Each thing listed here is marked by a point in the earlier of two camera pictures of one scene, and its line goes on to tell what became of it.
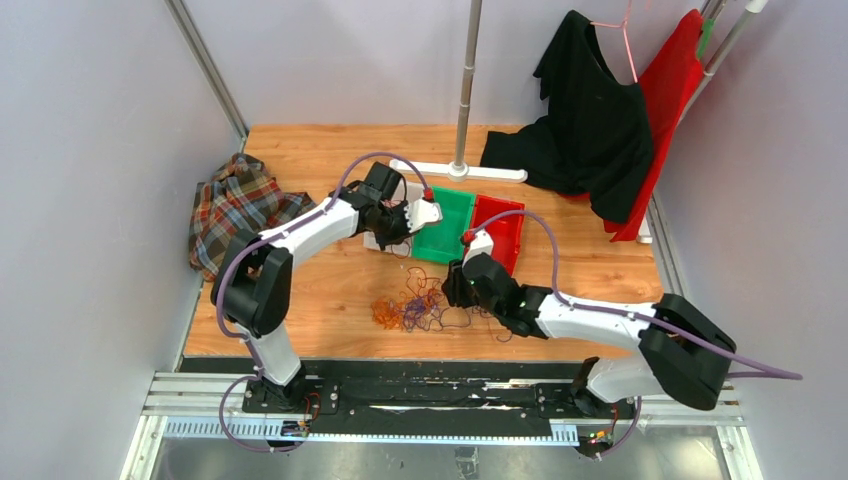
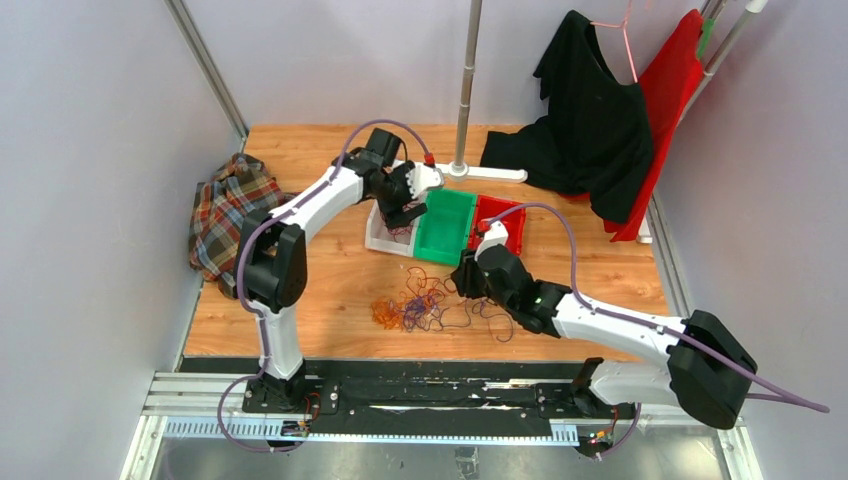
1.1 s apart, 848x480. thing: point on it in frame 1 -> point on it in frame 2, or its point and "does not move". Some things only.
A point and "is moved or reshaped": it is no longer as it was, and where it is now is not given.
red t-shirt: (668, 83) does not move
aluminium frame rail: (208, 63) does not move
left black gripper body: (392, 226) -> (395, 187)
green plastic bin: (443, 241) does not move
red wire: (403, 257) is moved or reshaped
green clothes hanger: (708, 26) does not move
